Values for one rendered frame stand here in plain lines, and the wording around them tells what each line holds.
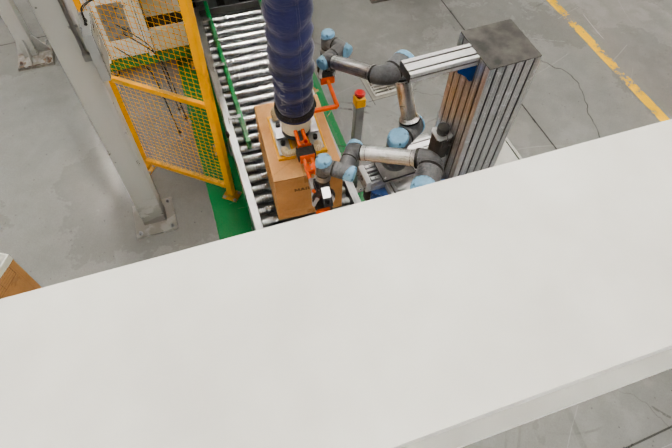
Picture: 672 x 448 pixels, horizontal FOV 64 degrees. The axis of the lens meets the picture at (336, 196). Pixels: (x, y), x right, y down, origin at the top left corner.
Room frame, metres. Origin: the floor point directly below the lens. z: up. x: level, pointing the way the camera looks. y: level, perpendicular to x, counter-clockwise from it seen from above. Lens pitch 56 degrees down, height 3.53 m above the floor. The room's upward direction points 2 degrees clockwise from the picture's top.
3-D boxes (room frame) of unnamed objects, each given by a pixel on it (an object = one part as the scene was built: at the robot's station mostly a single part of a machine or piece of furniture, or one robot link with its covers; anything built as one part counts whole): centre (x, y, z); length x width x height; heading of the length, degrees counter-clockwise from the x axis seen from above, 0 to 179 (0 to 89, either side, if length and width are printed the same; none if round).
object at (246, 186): (2.74, 0.86, 0.50); 2.31 x 0.05 x 0.19; 20
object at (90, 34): (2.14, 1.26, 1.62); 0.20 x 0.05 x 0.30; 20
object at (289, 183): (2.07, 0.24, 0.87); 0.60 x 0.40 x 0.40; 18
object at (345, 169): (1.51, -0.04, 1.51); 0.11 x 0.11 x 0.08; 72
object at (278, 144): (2.04, 0.34, 1.09); 0.34 x 0.10 x 0.05; 18
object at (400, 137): (1.94, -0.33, 1.20); 0.13 x 0.12 x 0.14; 143
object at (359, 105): (2.47, -0.12, 0.50); 0.07 x 0.07 x 1.00; 20
